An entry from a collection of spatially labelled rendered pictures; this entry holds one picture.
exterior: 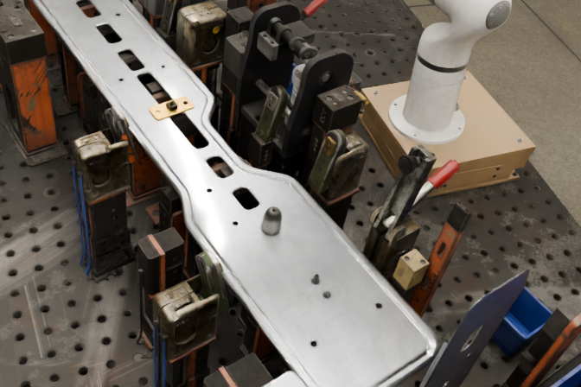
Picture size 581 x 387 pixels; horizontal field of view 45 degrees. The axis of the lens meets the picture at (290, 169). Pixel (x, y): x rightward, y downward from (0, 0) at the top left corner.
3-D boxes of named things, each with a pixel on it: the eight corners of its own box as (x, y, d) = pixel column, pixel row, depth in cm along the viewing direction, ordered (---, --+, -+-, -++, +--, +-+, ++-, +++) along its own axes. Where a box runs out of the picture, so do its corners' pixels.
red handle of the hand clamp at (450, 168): (375, 215, 116) (447, 151, 116) (378, 219, 117) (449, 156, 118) (392, 233, 113) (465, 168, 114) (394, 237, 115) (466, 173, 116)
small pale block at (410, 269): (353, 370, 136) (399, 256, 111) (367, 361, 138) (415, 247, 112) (365, 383, 135) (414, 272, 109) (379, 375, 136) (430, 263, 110)
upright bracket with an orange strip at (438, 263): (377, 370, 137) (454, 201, 102) (382, 366, 138) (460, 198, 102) (387, 381, 136) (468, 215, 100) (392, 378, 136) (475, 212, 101)
